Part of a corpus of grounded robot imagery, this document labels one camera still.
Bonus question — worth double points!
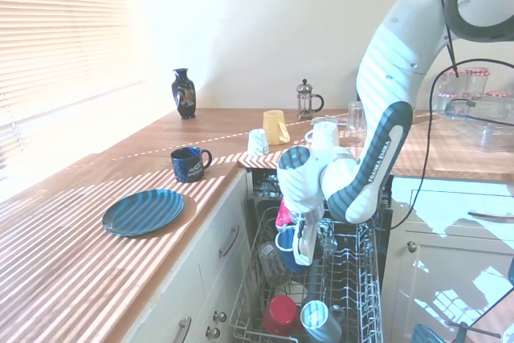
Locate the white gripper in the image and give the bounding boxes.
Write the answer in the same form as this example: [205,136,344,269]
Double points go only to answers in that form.
[292,208,324,267]

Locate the blue mug white inside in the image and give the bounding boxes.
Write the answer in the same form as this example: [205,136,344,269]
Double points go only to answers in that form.
[275,225,310,275]

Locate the red plastic cup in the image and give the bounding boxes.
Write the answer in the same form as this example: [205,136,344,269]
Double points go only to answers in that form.
[263,295,300,337]

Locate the grey mug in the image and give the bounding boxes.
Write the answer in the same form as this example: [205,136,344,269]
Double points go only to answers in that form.
[300,300,346,343]

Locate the small white striped cup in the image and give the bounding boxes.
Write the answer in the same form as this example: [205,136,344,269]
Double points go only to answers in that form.
[247,128,271,157]

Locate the yellow mug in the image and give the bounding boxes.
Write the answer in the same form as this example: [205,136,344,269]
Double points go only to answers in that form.
[262,109,291,145]

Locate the dark blue printed mug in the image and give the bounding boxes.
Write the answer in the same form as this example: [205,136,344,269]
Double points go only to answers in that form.
[169,146,213,184]

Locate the clear drinking glass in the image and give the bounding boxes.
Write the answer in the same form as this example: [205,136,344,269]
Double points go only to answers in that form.
[319,220,339,255]

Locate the ribbed clear glass tumbler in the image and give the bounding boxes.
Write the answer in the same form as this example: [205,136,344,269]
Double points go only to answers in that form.
[347,100,365,131]

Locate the glass French press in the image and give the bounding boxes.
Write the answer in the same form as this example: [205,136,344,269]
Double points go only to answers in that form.
[296,78,324,120]

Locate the blue plate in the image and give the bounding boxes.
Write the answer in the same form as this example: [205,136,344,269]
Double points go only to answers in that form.
[101,189,186,239]

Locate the dark blue painted vase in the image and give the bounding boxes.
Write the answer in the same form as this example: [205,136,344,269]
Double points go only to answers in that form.
[171,67,198,120]

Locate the glass jar red lid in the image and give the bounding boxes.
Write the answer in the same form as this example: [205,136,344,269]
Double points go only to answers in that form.
[436,92,461,113]
[439,68,467,97]
[483,88,514,108]
[464,66,492,97]

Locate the clear glass baking dish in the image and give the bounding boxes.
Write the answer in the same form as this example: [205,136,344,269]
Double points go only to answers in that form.
[443,96,514,152]

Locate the white window blind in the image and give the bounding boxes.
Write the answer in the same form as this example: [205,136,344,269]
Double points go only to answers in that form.
[0,0,144,159]

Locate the metal drawer handle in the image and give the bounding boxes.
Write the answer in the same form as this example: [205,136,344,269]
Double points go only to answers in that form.
[467,209,514,222]
[218,225,241,258]
[176,316,193,343]

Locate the white wire dishwasher rack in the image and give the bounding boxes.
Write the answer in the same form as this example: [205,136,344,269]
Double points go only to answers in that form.
[229,206,385,343]

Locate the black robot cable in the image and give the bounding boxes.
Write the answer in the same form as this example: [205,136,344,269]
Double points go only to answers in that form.
[389,0,514,230]

